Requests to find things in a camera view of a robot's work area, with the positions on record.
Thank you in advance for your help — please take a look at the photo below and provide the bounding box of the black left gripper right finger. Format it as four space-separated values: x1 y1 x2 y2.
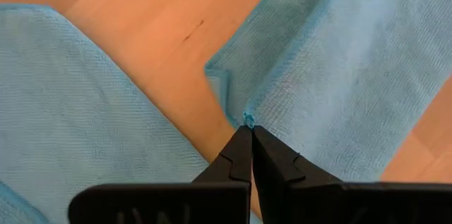
252 124 452 224

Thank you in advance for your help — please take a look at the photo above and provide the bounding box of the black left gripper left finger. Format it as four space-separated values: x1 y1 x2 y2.
67 124 254 224

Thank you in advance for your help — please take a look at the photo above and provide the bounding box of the blue microfiber towel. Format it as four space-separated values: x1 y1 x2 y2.
0 3 209 224
203 0 452 182

